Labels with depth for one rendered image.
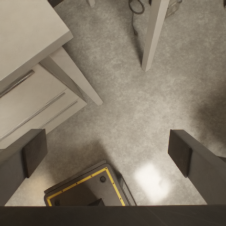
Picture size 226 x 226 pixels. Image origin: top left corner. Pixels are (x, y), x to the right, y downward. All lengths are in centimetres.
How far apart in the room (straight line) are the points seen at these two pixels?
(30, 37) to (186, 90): 114
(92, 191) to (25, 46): 82
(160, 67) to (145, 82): 17
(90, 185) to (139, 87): 79
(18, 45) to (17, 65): 5
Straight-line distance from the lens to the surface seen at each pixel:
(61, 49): 57
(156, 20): 85
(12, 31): 54
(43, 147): 17
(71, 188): 108
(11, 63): 50
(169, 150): 17
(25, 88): 65
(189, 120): 134
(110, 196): 103
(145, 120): 127
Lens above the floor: 126
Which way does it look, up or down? 79 degrees down
